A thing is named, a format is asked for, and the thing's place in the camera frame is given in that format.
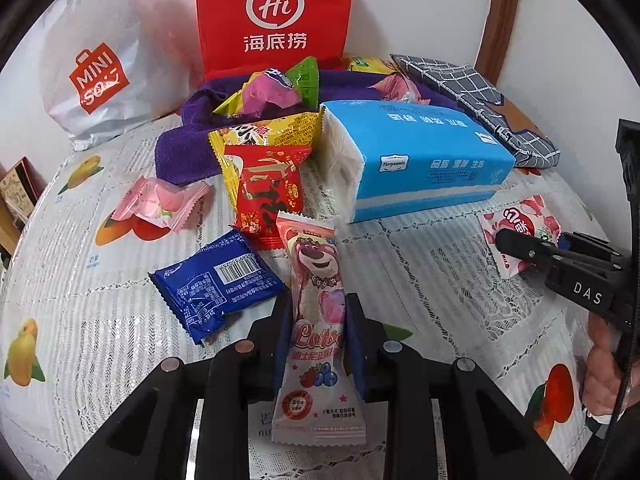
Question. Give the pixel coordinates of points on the brown patterned box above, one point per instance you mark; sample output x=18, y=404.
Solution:
x=17, y=195

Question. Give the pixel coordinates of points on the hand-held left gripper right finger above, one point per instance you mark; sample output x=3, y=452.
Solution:
x=359, y=355

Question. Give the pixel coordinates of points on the pink and white snack packet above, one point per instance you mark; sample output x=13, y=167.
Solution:
x=530, y=220

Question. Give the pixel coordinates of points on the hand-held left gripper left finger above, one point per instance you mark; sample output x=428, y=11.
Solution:
x=265, y=350

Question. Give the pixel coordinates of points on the pink peach candy packet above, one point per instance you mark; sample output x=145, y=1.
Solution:
x=160, y=200

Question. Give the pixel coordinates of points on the large yellow snack bag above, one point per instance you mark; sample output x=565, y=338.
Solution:
x=367, y=64

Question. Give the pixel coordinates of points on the green snack packet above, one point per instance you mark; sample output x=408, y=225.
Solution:
x=305, y=77

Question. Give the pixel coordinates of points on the white plastic bag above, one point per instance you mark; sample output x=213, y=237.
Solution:
x=125, y=85

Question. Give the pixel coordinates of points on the purple towel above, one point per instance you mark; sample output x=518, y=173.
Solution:
x=185, y=150

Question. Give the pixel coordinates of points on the blue biscuit packet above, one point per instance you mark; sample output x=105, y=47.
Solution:
x=215, y=285

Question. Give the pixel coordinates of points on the pink resealable snack bag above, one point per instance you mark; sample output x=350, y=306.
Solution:
x=400, y=87

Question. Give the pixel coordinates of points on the pink bear stick packet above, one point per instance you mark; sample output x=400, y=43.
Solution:
x=315, y=285

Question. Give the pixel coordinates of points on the red snack packet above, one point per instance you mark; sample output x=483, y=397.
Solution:
x=265, y=185

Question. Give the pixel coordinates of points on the blue tissue pack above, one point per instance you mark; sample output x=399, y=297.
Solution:
x=425, y=160

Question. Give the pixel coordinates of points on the person's right hand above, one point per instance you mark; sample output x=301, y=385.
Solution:
x=600, y=375

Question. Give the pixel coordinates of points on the brown wooden door frame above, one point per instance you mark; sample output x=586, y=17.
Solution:
x=502, y=20

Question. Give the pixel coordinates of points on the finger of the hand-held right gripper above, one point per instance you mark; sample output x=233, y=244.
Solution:
x=520, y=245
x=587, y=246

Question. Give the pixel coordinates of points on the grey checked cloth with star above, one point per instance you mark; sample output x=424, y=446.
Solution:
x=465, y=85

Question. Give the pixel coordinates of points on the red paper bag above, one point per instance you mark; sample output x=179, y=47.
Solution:
x=225, y=35

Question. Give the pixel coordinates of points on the pink and yellow snack packet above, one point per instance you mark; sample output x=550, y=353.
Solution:
x=265, y=92

